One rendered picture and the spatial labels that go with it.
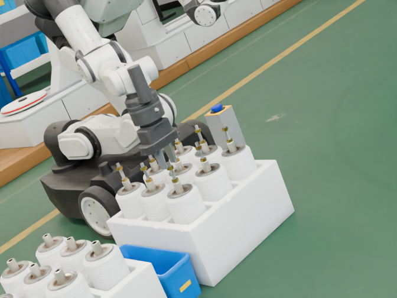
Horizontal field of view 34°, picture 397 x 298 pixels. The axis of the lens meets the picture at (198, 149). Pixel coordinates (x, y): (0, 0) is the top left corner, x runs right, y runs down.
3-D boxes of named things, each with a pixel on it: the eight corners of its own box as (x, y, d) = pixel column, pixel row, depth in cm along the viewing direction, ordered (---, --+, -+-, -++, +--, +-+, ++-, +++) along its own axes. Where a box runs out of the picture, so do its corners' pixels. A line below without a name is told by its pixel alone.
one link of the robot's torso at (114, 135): (61, 135, 258) (127, 109, 221) (98, 113, 270) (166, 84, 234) (81, 169, 261) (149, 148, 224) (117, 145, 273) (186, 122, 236)
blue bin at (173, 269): (113, 298, 192) (96, 264, 189) (139, 276, 199) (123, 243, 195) (180, 315, 170) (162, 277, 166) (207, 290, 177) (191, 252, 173)
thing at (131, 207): (154, 229, 209) (132, 180, 203) (172, 233, 201) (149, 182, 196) (132, 246, 203) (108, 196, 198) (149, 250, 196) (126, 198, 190)
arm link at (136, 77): (123, 110, 174) (106, 71, 171) (159, 93, 177) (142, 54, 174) (136, 115, 164) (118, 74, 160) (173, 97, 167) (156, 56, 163)
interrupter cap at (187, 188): (170, 202, 175) (169, 200, 175) (165, 194, 182) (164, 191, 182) (195, 190, 176) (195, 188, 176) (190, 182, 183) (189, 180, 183)
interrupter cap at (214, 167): (225, 164, 186) (224, 162, 186) (211, 177, 181) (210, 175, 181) (205, 165, 191) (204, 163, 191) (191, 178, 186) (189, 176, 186)
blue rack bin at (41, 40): (22, 60, 723) (14, 42, 717) (48, 47, 747) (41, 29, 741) (46, 53, 688) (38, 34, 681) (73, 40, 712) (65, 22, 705)
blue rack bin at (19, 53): (-10, 75, 696) (-19, 57, 689) (19, 61, 720) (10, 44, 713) (14, 69, 660) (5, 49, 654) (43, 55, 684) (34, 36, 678)
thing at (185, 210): (191, 261, 180) (166, 204, 174) (185, 248, 189) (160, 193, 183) (223, 246, 181) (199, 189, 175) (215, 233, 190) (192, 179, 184)
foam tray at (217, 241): (128, 270, 205) (105, 221, 200) (208, 205, 229) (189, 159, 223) (214, 287, 176) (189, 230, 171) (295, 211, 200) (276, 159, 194)
